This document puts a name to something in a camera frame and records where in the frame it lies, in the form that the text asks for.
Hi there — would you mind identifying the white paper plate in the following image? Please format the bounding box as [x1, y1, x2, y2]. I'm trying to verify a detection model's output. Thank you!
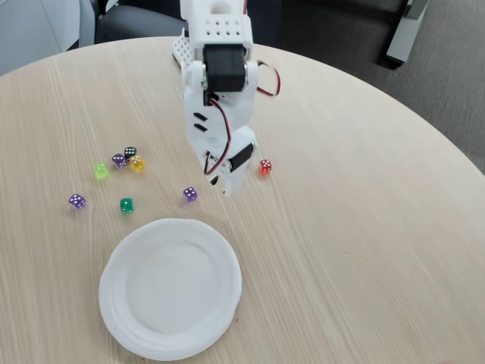
[98, 218, 243, 362]

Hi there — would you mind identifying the dark grey chair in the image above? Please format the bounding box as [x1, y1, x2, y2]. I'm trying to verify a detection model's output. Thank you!
[93, 0, 187, 45]

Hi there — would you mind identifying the grey desk leg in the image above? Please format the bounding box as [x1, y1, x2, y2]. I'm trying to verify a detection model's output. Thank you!
[386, 0, 430, 66]

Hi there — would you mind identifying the white cabinet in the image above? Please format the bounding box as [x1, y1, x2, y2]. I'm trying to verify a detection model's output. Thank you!
[0, 0, 95, 77]

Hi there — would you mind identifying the red black servo cable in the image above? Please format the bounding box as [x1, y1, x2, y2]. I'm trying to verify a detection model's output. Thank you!
[204, 97, 233, 176]
[256, 60, 283, 98]

